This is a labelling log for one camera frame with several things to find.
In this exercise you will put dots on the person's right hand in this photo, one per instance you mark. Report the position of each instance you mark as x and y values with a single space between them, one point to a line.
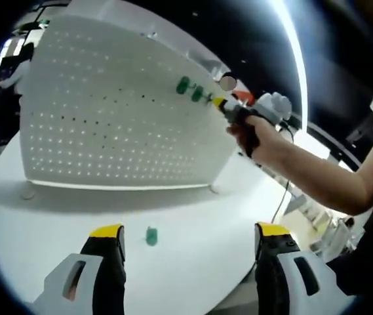
251 138

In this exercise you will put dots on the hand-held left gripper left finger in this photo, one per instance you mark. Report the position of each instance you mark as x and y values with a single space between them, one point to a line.
107 279

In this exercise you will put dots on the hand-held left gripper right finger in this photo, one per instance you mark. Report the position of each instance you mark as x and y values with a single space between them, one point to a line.
268 279

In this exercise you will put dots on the red object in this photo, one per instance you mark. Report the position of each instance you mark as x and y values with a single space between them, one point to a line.
246 93

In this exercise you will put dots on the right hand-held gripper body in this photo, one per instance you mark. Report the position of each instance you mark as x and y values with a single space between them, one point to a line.
276 106

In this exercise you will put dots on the ceiling light strip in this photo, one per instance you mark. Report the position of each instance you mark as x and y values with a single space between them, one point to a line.
299 65

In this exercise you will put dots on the white perforated mounting plate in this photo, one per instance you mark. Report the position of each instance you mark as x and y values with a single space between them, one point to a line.
107 115

